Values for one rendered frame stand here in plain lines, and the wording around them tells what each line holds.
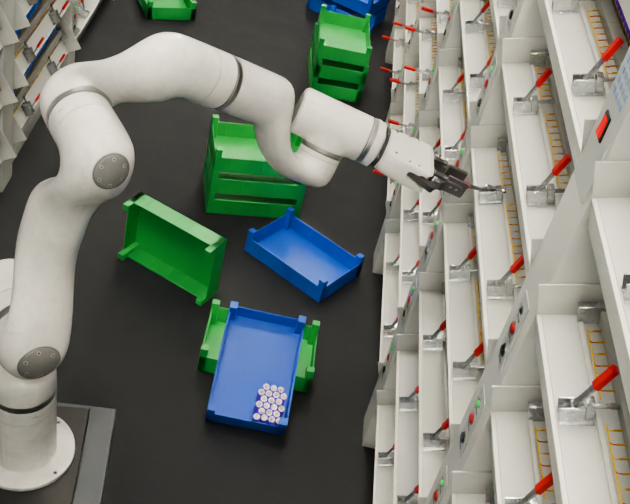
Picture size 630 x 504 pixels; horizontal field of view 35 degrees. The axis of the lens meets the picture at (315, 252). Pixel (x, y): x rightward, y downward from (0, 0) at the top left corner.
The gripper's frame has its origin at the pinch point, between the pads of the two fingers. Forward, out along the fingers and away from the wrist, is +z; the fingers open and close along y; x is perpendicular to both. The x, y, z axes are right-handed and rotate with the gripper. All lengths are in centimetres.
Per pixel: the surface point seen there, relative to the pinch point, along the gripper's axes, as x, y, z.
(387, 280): -75, -66, 24
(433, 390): -37.4, 12.6, 16.8
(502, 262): 0.0, 18.5, 8.6
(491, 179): -0.1, -6.6, 8.3
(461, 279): -18.5, 1.0, 12.4
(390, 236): -75, -86, 25
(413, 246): -55, -57, 22
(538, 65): 20.2, -15.8, 6.3
